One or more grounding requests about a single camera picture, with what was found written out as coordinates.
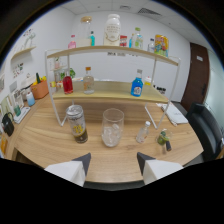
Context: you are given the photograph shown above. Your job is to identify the glass jar with limes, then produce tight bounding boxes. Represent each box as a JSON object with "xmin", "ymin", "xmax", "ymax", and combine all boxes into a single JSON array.
[{"xmin": 155, "ymin": 128, "xmax": 173, "ymax": 155}]

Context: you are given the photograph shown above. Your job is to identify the clear bottle red label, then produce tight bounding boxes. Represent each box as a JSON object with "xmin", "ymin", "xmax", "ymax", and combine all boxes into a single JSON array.
[{"xmin": 135, "ymin": 120, "xmax": 152, "ymax": 144}]

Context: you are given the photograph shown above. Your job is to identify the silver soda water can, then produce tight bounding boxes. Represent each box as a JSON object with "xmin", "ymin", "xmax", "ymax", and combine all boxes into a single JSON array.
[{"xmin": 65, "ymin": 104, "xmax": 89, "ymax": 145}]

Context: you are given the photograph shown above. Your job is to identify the clear glass with ice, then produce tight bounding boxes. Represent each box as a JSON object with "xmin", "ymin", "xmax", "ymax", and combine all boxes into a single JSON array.
[{"xmin": 101, "ymin": 107, "xmax": 125, "ymax": 148}]

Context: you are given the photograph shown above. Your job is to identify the white notebook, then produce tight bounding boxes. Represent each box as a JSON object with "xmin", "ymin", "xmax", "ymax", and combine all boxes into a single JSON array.
[{"xmin": 156, "ymin": 102, "xmax": 190, "ymax": 126}]

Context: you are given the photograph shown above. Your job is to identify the black chair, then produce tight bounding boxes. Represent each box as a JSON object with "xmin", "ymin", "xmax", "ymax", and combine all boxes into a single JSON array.
[{"xmin": 185, "ymin": 102, "xmax": 224, "ymax": 163}]

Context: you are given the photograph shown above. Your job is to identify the black handbag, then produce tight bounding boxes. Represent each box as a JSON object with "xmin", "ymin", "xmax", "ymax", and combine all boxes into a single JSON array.
[{"xmin": 0, "ymin": 112, "xmax": 16, "ymax": 138}]

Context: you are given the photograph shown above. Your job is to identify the small blue white bottle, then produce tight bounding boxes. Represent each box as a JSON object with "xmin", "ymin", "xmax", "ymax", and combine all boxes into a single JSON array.
[{"xmin": 25, "ymin": 91, "xmax": 36, "ymax": 107}]

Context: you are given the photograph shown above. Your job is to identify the round blue liquid bottle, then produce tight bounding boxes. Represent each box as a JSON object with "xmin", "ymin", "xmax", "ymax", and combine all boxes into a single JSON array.
[{"xmin": 130, "ymin": 68, "xmax": 145, "ymax": 98}]

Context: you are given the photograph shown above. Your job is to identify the red liquid bottle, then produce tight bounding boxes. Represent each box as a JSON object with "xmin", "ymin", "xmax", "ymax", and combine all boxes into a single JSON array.
[{"xmin": 62, "ymin": 70, "xmax": 74, "ymax": 95}]

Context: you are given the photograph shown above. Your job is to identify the orange storage basket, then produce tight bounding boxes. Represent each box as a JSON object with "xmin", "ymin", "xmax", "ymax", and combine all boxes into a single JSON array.
[{"xmin": 30, "ymin": 79, "xmax": 50, "ymax": 100}]

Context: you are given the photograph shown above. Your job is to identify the clear bottle orange cap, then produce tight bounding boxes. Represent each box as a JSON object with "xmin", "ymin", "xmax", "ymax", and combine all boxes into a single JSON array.
[{"xmin": 83, "ymin": 66, "xmax": 95, "ymax": 95}]

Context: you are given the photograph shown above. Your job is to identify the green potted plant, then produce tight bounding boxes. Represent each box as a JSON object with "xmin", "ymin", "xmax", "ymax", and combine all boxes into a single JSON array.
[{"xmin": 59, "ymin": 67, "xmax": 77, "ymax": 81}]

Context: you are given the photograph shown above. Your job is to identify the white toaster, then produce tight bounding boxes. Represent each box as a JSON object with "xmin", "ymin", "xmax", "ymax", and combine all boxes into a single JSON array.
[{"xmin": 20, "ymin": 75, "xmax": 36, "ymax": 88}]

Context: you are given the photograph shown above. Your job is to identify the brown door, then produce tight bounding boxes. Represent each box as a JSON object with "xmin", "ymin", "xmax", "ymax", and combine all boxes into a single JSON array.
[{"xmin": 180, "ymin": 42, "xmax": 210, "ymax": 112}]

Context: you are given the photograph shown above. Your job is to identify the yellow printed can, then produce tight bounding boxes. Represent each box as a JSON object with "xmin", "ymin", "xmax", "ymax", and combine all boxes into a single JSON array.
[{"xmin": 154, "ymin": 34, "xmax": 170, "ymax": 58}]

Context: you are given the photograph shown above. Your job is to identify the small clear bottle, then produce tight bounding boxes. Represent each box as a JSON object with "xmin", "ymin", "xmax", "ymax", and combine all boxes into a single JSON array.
[{"xmin": 147, "ymin": 37, "xmax": 156, "ymax": 54}]

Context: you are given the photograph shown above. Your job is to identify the pink liquid bottle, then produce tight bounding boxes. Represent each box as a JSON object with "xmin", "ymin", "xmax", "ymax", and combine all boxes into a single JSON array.
[{"xmin": 67, "ymin": 34, "xmax": 77, "ymax": 50}]

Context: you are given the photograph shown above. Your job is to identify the white two-tier wooden rack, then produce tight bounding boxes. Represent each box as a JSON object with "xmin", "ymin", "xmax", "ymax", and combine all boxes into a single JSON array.
[{"xmin": 44, "ymin": 45, "xmax": 181, "ymax": 130}]

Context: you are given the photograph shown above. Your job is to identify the slim blue bottle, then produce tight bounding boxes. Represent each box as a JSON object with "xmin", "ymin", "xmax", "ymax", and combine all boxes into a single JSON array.
[{"xmin": 128, "ymin": 33, "xmax": 135, "ymax": 49}]

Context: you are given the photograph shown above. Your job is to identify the clear bottle green cap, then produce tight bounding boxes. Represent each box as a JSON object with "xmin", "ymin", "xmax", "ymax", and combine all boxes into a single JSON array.
[{"xmin": 133, "ymin": 27, "xmax": 144, "ymax": 51}]

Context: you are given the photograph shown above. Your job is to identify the red and white can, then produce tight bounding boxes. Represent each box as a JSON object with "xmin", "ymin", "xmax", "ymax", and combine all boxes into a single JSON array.
[{"xmin": 119, "ymin": 34, "xmax": 129, "ymax": 48}]

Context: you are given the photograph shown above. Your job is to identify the small teal bottle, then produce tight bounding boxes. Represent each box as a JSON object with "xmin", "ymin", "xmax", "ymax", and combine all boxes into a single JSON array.
[{"xmin": 89, "ymin": 30, "xmax": 96, "ymax": 47}]

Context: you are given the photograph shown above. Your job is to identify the glass jar cork lid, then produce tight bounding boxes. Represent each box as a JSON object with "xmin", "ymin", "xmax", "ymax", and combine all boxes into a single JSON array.
[{"xmin": 77, "ymin": 16, "xmax": 93, "ymax": 48}]

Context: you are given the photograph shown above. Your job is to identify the large white bottle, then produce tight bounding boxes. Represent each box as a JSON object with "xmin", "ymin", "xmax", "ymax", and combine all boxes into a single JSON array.
[{"xmin": 102, "ymin": 13, "xmax": 122, "ymax": 47}]

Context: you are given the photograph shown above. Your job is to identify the ceiling air vent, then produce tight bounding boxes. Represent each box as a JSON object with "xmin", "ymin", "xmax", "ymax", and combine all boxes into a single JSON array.
[{"xmin": 137, "ymin": 7, "xmax": 162, "ymax": 17}]

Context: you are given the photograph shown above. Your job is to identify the wooden wall shelf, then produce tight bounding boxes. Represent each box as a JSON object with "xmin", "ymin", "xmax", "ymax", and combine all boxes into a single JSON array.
[{"xmin": 9, "ymin": 45, "xmax": 38, "ymax": 63}]

